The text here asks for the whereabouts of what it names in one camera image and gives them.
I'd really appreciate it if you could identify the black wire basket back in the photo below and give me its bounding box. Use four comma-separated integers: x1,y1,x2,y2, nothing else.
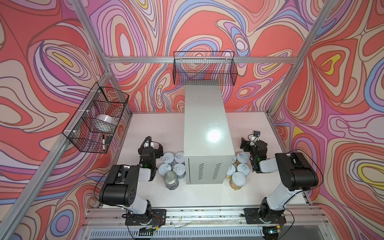
173,50,238,86

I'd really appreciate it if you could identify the white lid can front-right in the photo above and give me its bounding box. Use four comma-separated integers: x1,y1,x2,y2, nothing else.
173,163,186,179

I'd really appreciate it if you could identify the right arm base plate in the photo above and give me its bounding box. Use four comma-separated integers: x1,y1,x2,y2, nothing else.
241,208,287,225

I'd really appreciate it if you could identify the dark blue tomato can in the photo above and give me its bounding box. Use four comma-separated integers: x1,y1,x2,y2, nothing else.
164,171,179,191

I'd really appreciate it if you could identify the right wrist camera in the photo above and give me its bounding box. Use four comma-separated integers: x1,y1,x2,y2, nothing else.
253,131,261,138

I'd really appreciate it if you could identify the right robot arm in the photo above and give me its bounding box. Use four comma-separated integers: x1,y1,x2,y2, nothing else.
240,138,319,219

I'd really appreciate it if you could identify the black marker pen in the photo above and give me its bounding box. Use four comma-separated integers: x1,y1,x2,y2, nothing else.
102,135,106,152

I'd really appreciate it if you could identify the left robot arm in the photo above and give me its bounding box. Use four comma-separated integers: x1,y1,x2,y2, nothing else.
99,136,164,219

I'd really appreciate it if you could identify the green label can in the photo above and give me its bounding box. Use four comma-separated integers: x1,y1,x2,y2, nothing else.
237,164,251,177

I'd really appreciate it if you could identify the right group can back-right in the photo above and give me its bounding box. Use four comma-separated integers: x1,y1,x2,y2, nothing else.
236,152,250,165

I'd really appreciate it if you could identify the white lid can back-right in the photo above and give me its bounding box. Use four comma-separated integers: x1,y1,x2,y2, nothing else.
174,152,185,164

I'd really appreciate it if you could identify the grey metal cabinet counter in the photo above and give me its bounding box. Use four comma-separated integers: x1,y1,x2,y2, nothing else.
184,85,235,185

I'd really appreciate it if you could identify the white lid can front-left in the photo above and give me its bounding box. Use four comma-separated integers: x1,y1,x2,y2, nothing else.
158,163,173,177

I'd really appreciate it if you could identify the orange peach can large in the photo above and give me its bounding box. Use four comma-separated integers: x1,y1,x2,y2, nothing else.
230,172,247,191

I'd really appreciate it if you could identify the right group can front-left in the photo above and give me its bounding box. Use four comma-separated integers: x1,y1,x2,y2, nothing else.
226,164,237,179

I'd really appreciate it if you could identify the silver tape roll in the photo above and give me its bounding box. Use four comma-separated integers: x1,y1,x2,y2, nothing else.
96,114,118,126

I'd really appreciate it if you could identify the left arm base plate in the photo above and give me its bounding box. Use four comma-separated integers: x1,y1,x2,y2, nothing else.
122,209,167,227

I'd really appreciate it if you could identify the black wire basket left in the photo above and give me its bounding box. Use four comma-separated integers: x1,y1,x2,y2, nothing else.
63,83,130,154

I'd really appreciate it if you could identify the white lid can back-left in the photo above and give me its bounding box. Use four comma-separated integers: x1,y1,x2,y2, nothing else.
162,152,175,166

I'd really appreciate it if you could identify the black wire basket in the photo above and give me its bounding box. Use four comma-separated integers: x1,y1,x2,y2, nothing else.
173,50,238,86
63,83,130,154

